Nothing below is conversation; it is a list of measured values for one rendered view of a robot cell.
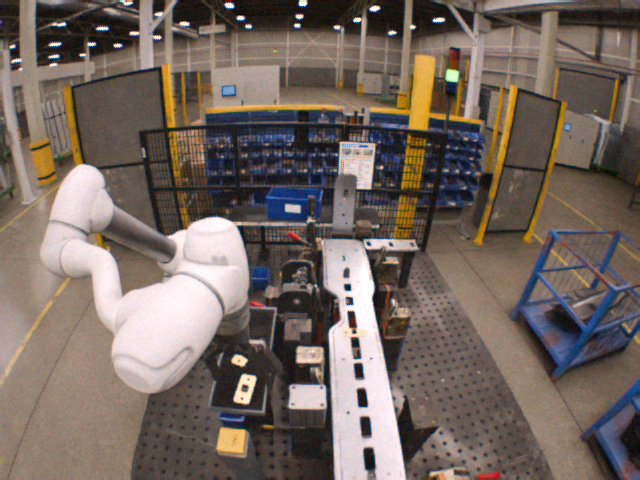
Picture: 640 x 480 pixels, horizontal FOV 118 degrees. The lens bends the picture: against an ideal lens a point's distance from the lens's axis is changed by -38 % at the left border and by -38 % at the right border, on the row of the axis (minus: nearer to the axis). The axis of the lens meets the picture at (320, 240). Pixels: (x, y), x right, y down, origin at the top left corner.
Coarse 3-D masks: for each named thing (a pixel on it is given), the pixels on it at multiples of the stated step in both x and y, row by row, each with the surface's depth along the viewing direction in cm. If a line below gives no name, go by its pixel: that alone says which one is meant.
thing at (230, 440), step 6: (222, 432) 59; (228, 432) 59; (234, 432) 59; (240, 432) 59; (222, 438) 58; (228, 438) 58; (234, 438) 58; (240, 438) 58; (222, 444) 56; (228, 444) 56; (234, 444) 57; (240, 444) 57; (222, 450) 55; (228, 450) 55; (234, 450) 55; (240, 450) 55
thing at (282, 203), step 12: (276, 192) 186; (288, 192) 185; (300, 192) 185; (312, 192) 184; (276, 204) 173; (288, 204) 172; (300, 204) 172; (276, 216) 177; (288, 216) 176; (300, 216) 175
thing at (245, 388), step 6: (246, 378) 72; (252, 378) 73; (240, 384) 71; (246, 384) 70; (252, 384) 71; (240, 390) 69; (246, 390) 69; (252, 390) 70; (240, 396) 68; (246, 396) 68; (240, 402) 66; (246, 402) 66
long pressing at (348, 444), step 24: (336, 240) 164; (336, 264) 146; (360, 264) 146; (336, 288) 130; (360, 288) 131; (360, 312) 118; (336, 336) 107; (336, 360) 98; (360, 360) 98; (384, 360) 99; (336, 384) 90; (360, 384) 90; (384, 384) 89; (336, 408) 82; (360, 408) 82; (384, 408) 82; (336, 432) 75; (360, 432) 75; (384, 432) 75; (336, 456) 68; (360, 456) 69; (384, 456) 68
